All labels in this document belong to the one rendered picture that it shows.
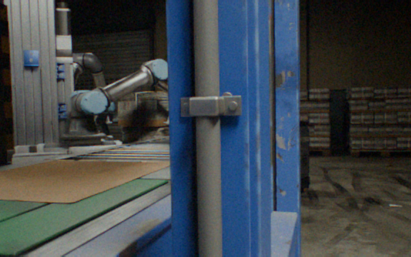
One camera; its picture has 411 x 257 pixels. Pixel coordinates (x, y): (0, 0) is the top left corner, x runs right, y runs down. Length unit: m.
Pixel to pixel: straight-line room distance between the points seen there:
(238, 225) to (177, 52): 0.15
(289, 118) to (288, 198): 0.18
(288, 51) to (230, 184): 0.63
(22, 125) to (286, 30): 1.74
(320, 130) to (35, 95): 6.25
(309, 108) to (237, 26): 7.59
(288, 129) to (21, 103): 1.73
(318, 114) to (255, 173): 7.58
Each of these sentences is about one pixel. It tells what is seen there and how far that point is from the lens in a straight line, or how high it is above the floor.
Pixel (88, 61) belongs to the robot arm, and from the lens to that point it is 2.99.
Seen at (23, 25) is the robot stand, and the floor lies 1.41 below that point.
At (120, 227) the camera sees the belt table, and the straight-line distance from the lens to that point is 0.53.
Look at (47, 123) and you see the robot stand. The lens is 2.38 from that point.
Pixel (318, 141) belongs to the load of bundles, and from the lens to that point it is 7.93.
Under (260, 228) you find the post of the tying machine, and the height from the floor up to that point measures 0.84.
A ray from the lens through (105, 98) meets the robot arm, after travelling 2.07.
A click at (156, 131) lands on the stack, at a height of 0.80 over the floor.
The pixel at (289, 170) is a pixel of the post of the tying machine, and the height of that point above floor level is 0.80.
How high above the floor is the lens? 0.94
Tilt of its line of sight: 3 degrees down
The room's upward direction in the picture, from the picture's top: 1 degrees counter-clockwise
